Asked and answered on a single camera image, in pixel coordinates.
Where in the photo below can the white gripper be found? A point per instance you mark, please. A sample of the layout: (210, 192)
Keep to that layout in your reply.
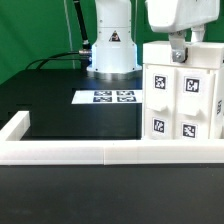
(165, 16)

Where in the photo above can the white cabinet door panel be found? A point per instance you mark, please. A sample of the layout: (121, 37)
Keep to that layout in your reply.
(159, 102)
(193, 106)

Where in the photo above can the white cabinet body box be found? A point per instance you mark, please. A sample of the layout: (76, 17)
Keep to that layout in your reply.
(217, 97)

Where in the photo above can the small white tagged cube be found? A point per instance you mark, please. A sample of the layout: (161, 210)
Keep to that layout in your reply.
(203, 55)

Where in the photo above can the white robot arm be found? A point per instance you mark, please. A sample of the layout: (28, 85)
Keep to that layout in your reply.
(114, 54)

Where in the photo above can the white U-shaped fence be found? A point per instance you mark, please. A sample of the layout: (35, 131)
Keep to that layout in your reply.
(15, 151)

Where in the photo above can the flat white tag base plate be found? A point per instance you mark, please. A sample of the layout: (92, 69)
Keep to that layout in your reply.
(107, 96)

